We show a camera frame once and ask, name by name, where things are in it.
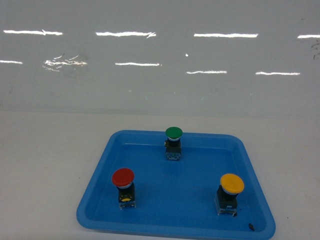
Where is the red mushroom push button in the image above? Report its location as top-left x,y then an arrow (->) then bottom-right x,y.
111,168 -> 137,210

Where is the yellow mushroom push button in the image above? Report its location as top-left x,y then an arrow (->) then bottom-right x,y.
214,173 -> 245,217

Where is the green mushroom push button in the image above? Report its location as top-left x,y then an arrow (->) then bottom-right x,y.
164,126 -> 183,161

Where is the blue plastic tray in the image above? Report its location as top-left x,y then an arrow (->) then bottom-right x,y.
76,130 -> 276,240

